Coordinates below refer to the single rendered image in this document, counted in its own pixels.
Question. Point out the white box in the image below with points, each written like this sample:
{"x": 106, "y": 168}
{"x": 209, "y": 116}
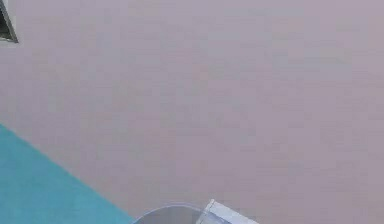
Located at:
{"x": 224, "y": 215}

